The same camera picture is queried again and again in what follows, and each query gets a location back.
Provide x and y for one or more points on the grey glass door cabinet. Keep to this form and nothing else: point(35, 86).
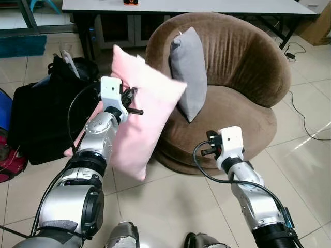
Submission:
point(129, 31)

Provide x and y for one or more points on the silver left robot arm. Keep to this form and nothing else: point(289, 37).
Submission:
point(95, 139)

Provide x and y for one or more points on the red bag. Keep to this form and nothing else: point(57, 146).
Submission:
point(10, 163)

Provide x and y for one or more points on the robot left leg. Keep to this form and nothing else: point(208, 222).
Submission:
point(123, 236)

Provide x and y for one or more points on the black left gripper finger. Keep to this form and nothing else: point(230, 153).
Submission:
point(133, 93)

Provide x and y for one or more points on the brown round velvet sofa chair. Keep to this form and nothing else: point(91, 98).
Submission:
point(243, 62)

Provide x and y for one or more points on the black bag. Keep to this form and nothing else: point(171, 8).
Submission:
point(41, 119)

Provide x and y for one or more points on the teal floor mat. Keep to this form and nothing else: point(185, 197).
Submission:
point(20, 46)

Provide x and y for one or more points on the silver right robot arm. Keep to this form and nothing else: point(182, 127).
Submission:
point(258, 201)

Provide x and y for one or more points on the grey pillow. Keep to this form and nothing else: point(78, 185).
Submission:
point(189, 72)

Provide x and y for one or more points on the small black plug adapter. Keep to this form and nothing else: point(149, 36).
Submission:
point(289, 55)

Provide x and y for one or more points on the robot right leg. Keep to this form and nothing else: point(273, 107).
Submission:
point(207, 242)

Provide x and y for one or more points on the robot leg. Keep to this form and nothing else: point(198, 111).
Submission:
point(123, 236)
point(207, 242)

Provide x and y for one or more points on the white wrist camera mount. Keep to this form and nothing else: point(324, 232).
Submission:
point(111, 90)
point(231, 139)

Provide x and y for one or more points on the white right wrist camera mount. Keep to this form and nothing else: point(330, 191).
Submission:
point(231, 139)

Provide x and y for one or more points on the pink pillow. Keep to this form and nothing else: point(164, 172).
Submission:
point(145, 119)

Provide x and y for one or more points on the teal plastic chair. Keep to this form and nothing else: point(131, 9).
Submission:
point(44, 4)

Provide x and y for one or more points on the orange black power tool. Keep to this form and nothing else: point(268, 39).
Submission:
point(130, 2)

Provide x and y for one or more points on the white item in bag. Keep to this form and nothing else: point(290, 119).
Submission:
point(70, 62)

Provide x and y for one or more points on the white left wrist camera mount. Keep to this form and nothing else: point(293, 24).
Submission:
point(111, 90)

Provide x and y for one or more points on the cardboard box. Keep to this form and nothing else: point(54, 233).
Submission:
point(316, 28)

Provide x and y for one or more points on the blue item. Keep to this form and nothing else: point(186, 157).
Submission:
point(4, 108)

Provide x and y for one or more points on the white table with black legs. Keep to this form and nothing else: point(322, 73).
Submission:
point(207, 6)

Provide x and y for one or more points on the white side table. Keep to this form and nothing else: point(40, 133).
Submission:
point(318, 5)

